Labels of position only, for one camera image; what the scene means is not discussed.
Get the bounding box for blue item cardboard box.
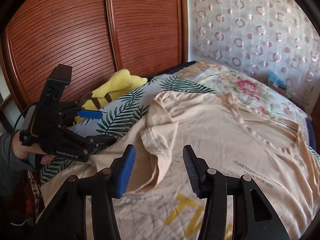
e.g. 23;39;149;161
267;71;287;95

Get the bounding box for palm leaf print bedsheet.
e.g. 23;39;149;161
39;74;216;185

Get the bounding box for person's left hand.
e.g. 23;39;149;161
11;130;55;165

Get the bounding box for wooden slatted wardrobe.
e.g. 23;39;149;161
1;0;188;110

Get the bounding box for sheer circle pattern curtain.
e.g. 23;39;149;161
187;0;319;112

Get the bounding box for yellow plush toy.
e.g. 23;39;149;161
79;69;148;111

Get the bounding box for beige t-shirt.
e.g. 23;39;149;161
41;92;319;239

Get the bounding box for grey left sleeve forearm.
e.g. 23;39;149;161
1;132;35;197

